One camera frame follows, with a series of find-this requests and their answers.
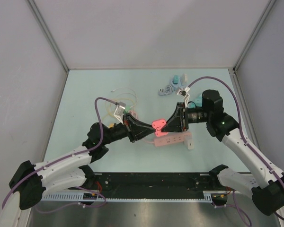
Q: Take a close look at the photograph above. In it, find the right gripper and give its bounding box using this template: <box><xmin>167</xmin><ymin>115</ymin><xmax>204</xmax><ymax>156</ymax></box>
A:
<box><xmin>161</xmin><ymin>102</ymin><xmax>211</xmax><ymax>132</ymax></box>

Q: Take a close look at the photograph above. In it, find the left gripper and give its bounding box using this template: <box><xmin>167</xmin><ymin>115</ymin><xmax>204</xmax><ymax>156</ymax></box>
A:
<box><xmin>102</xmin><ymin>113</ymin><xmax>155</xmax><ymax>145</ymax></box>

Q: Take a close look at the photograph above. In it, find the pink power strip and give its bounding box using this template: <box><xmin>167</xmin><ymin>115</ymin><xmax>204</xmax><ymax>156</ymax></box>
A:
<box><xmin>142</xmin><ymin>131</ymin><xmax>193</xmax><ymax>147</ymax></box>

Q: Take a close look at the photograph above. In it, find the pink square adapter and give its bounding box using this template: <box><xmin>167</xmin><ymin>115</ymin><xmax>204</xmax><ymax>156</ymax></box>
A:
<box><xmin>151</xmin><ymin>119</ymin><xmax>168</xmax><ymax>137</ymax></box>

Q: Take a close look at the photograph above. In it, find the white cube charger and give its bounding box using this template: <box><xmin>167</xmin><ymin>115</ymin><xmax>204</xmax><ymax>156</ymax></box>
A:
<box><xmin>184</xmin><ymin>139</ymin><xmax>194</xmax><ymax>150</ymax></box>

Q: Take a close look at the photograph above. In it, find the teal triangular power strip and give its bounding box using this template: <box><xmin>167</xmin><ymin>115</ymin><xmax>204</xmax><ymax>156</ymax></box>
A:
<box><xmin>194</xmin><ymin>94</ymin><xmax>202</xmax><ymax>107</ymax></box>

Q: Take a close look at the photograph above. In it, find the blue round power strip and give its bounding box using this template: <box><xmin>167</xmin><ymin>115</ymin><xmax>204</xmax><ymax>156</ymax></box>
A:
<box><xmin>158</xmin><ymin>81</ymin><xmax>182</xmax><ymax>96</ymax></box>

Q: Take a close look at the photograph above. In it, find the teal charger plug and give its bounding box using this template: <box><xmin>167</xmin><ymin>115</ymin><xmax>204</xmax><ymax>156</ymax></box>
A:
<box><xmin>172</xmin><ymin>75</ymin><xmax>180</xmax><ymax>86</ymax></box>

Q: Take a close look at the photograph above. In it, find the white square adapter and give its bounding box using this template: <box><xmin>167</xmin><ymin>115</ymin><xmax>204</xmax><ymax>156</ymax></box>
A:
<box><xmin>180</xmin><ymin>73</ymin><xmax>188</xmax><ymax>86</ymax></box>

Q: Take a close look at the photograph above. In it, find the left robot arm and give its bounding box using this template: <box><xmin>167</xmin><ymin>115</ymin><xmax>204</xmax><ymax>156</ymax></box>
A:
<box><xmin>9</xmin><ymin>113</ymin><xmax>156</xmax><ymax>210</ymax></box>

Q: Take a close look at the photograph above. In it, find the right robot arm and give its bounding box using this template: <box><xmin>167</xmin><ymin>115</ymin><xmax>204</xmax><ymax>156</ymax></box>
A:
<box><xmin>162</xmin><ymin>89</ymin><xmax>284</xmax><ymax>216</ymax></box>

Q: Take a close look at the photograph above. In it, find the green charger plug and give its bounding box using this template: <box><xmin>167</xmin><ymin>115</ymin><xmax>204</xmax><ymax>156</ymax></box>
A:
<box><xmin>124</xmin><ymin>106</ymin><xmax>131</xmax><ymax>113</ymax></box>

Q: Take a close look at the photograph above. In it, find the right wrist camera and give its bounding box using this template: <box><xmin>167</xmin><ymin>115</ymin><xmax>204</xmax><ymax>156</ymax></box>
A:
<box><xmin>176</xmin><ymin>87</ymin><xmax>190</xmax><ymax>108</ymax></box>

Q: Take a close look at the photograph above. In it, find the yellow usb cable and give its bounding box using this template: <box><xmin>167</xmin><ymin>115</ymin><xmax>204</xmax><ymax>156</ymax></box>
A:
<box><xmin>102</xmin><ymin>97</ymin><xmax>136</xmax><ymax>121</ymax></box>

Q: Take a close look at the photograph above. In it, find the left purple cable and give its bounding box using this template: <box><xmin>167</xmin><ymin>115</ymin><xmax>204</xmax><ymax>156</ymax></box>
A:
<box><xmin>1</xmin><ymin>96</ymin><xmax>119</xmax><ymax>215</ymax></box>

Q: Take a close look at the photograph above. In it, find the purple cable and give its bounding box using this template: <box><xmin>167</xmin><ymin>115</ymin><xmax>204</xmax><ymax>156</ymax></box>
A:
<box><xmin>1</xmin><ymin>96</ymin><xmax>119</xmax><ymax>215</ymax></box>
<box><xmin>188</xmin><ymin>76</ymin><xmax>284</xmax><ymax>225</ymax></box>

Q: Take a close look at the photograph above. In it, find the grey cable duct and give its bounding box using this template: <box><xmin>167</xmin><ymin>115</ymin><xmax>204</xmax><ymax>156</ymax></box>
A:
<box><xmin>41</xmin><ymin>190</ymin><xmax>224</xmax><ymax>203</ymax></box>

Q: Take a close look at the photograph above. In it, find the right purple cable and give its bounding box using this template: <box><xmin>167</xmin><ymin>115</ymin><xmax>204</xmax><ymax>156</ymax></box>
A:
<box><xmin>188</xmin><ymin>76</ymin><xmax>284</xmax><ymax>225</ymax></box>

